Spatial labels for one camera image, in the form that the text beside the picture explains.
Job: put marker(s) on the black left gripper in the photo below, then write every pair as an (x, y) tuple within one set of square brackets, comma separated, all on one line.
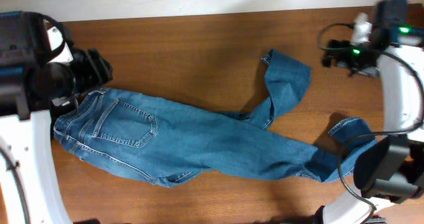
[(101, 69)]

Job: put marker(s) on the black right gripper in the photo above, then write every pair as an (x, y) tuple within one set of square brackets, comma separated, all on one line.
[(339, 59)]

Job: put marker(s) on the blue denim jeans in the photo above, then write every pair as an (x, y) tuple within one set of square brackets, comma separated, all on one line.
[(165, 143)]

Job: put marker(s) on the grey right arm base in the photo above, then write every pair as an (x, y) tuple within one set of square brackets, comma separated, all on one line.
[(315, 220)]

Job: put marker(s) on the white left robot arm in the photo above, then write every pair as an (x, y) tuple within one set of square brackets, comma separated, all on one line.
[(42, 76)]

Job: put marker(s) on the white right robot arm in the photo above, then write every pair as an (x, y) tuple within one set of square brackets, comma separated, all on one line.
[(391, 171)]

